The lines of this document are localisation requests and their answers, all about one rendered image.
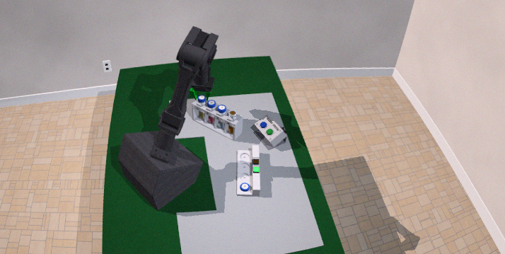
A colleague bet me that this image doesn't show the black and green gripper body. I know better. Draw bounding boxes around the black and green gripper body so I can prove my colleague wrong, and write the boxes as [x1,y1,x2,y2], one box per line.
[192,72,214,92]

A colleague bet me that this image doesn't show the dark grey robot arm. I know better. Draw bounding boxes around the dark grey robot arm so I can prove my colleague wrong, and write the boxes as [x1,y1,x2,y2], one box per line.
[150,26,219,163]

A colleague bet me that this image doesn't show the white four-tube rack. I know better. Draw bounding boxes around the white four-tube rack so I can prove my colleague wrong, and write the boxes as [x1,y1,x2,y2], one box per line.
[192,99,243,141]

